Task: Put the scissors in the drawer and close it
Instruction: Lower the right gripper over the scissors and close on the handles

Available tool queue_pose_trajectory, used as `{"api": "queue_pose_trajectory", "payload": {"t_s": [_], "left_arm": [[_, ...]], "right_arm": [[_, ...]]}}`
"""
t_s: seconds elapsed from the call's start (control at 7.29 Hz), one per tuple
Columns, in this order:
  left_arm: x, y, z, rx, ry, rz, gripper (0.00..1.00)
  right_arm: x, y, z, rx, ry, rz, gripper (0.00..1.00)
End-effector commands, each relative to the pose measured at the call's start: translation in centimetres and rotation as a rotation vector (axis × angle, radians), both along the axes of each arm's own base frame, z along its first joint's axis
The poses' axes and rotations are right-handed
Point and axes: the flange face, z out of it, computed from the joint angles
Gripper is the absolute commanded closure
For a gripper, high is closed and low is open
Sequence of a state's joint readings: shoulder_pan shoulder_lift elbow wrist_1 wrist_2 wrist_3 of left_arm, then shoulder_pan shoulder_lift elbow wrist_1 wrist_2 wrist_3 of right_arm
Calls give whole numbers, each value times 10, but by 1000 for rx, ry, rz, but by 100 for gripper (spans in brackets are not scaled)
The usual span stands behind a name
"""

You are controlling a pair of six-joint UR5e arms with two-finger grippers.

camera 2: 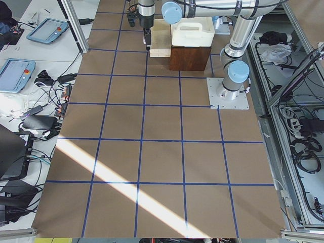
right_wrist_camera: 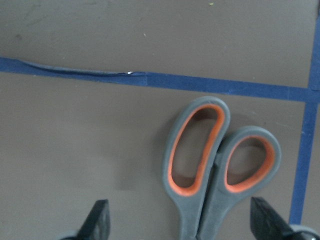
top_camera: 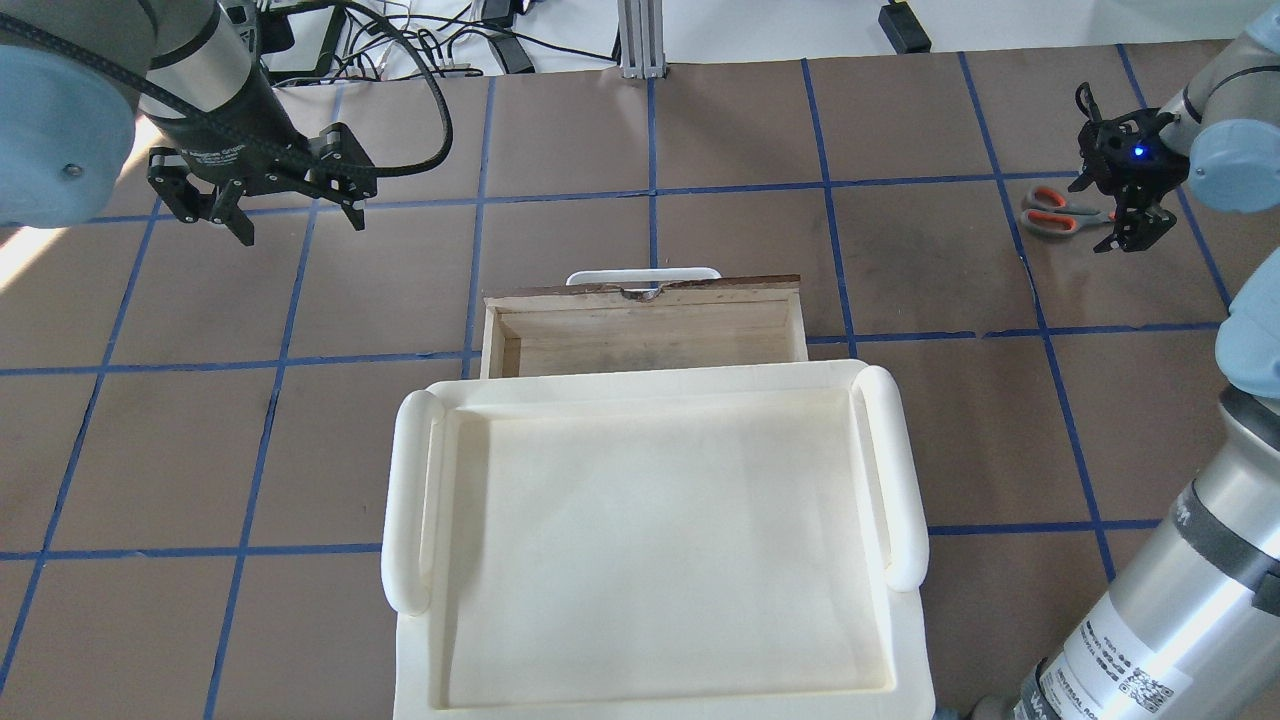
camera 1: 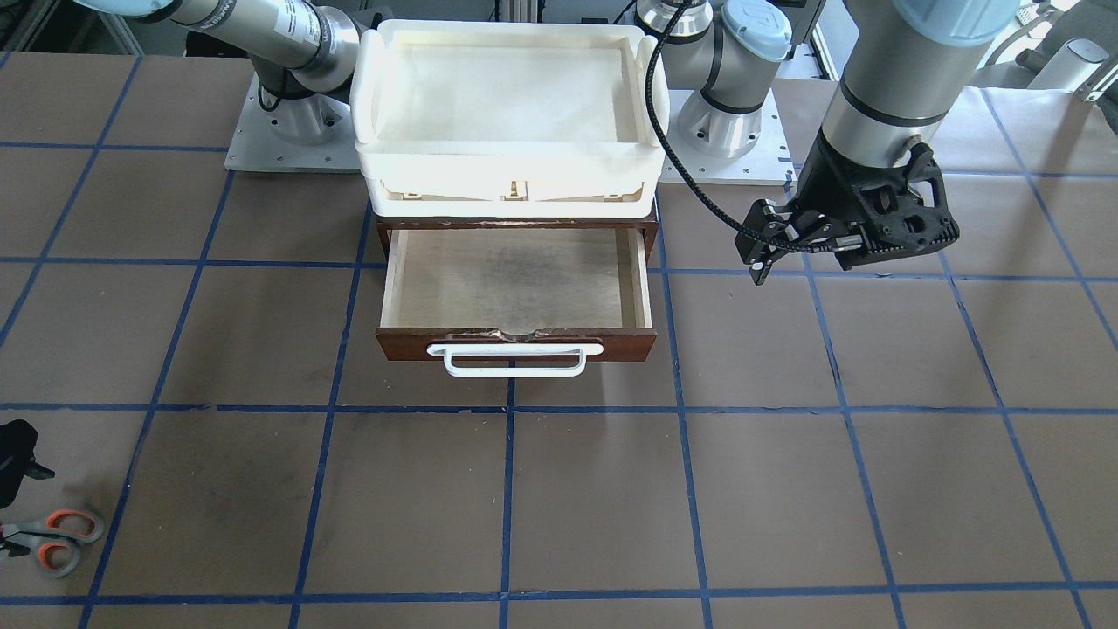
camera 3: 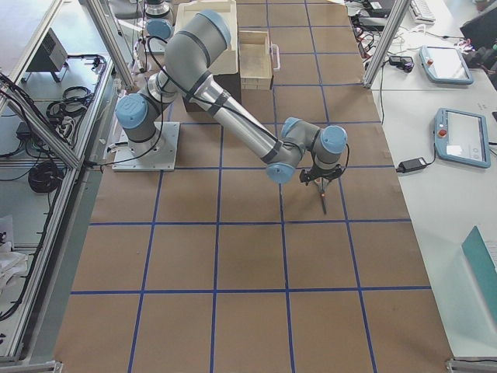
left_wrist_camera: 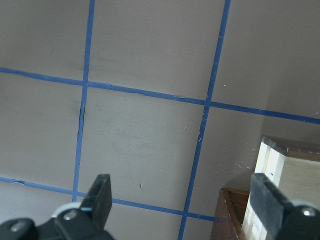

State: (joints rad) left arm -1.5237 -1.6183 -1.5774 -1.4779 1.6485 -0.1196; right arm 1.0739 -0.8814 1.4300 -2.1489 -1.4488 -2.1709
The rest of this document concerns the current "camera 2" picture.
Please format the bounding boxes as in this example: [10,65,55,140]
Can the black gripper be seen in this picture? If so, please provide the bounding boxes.
[143,28,151,49]

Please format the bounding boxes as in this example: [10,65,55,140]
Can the wooden drawer with white handle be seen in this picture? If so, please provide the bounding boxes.
[149,19,171,58]

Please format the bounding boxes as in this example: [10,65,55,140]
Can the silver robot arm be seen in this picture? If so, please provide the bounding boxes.
[161,1,285,101]
[138,0,155,50]

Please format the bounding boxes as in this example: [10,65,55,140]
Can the dark brown wooden cabinet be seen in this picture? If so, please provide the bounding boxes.
[169,46,212,71]

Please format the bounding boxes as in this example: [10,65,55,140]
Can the white plastic bin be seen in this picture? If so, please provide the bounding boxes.
[171,17,215,47]

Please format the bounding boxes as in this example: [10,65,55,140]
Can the blue teach pendant upper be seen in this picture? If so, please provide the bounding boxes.
[26,18,69,44]

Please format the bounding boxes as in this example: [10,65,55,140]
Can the blue teach pendant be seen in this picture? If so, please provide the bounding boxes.
[1,58,36,93]
[26,18,69,44]

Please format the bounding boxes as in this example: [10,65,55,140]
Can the crumpled white cloth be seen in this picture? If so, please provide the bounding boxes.
[260,44,292,65]

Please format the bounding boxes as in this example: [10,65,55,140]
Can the blue teach pendant lower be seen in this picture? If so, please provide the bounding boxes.
[1,58,36,93]

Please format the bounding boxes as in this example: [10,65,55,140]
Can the aluminium frame post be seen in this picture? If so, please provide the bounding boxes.
[57,0,89,55]

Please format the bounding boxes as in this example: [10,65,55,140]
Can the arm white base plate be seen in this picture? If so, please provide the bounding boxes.
[207,77,250,110]

